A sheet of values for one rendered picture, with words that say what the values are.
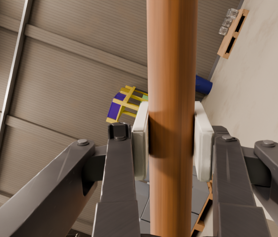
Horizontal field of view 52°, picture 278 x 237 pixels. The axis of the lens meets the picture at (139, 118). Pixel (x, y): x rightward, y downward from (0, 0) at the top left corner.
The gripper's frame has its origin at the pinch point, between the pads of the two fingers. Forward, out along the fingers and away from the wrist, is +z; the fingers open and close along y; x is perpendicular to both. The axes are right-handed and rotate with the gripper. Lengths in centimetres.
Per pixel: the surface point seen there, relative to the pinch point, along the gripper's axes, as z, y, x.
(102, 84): 766, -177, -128
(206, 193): 371, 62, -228
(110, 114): 537, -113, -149
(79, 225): 746, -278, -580
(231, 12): 704, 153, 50
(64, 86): 765, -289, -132
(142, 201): 370, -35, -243
